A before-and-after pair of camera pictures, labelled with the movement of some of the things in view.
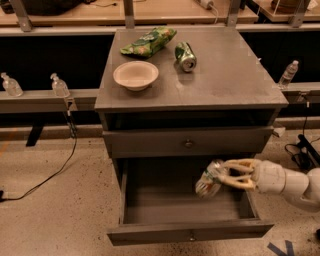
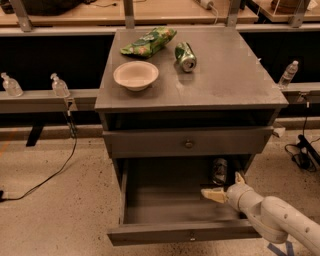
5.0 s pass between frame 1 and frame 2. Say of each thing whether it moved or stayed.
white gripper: moved
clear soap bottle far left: stayed
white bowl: stayed
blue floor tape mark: stayed
